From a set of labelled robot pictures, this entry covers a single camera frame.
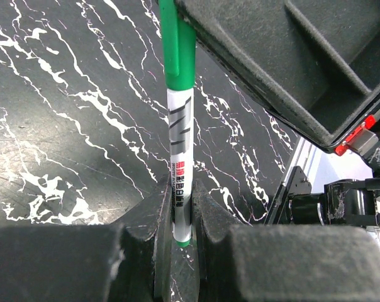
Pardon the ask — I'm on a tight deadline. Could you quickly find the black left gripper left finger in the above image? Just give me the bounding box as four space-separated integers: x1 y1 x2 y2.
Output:
0 176 172 301

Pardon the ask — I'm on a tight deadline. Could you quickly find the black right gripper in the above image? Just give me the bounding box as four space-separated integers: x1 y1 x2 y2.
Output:
176 1 380 152

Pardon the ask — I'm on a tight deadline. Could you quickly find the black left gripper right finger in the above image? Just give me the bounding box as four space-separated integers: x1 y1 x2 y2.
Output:
193 181 380 301

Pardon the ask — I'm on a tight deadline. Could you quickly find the white pen with green end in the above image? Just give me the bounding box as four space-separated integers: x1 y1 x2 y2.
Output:
167 88 194 247

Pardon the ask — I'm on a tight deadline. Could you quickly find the green pen cap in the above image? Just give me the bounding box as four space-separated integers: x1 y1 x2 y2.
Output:
159 0 196 91

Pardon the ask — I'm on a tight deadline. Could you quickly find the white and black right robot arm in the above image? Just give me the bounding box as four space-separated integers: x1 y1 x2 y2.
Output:
176 1 380 173

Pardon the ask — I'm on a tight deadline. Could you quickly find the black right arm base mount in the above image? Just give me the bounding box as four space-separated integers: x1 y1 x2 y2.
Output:
264 166 380 232

